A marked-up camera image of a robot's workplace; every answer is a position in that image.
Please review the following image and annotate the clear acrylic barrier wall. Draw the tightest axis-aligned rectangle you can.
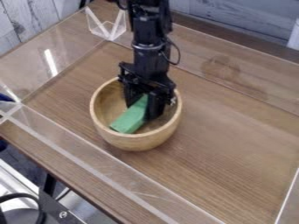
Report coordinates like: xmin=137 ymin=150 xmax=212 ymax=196
xmin=0 ymin=10 xmax=299 ymax=224

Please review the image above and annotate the black table leg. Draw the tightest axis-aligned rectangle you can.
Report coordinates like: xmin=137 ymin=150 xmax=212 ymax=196
xmin=43 ymin=174 xmax=57 ymax=196

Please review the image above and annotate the green rectangular block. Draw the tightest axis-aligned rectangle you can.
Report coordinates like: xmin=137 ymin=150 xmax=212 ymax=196
xmin=109 ymin=94 xmax=148 ymax=134

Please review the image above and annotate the black cable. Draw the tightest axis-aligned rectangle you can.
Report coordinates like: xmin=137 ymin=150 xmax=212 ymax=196
xmin=0 ymin=192 xmax=48 ymax=224

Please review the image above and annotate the brown wooden bowl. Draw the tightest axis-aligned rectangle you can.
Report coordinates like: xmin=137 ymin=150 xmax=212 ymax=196
xmin=88 ymin=78 xmax=183 ymax=151

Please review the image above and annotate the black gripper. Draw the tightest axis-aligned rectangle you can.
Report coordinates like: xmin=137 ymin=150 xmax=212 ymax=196
xmin=119 ymin=43 xmax=175 ymax=120

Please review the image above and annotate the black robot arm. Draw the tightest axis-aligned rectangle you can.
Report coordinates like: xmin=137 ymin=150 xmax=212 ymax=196
xmin=116 ymin=0 xmax=176 ymax=121

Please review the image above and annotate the black metal bracket with screw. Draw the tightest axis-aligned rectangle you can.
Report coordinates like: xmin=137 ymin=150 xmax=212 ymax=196
xmin=39 ymin=191 xmax=87 ymax=224

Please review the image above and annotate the clear acrylic corner bracket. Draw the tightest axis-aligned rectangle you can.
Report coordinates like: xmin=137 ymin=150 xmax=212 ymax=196
xmin=84 ymin=7 xmax=127 ymax=41

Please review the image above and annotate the blue object at left edge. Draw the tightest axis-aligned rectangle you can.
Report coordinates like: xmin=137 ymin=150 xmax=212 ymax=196
xmin=0 ymin=92 xmax=16 ymax=152

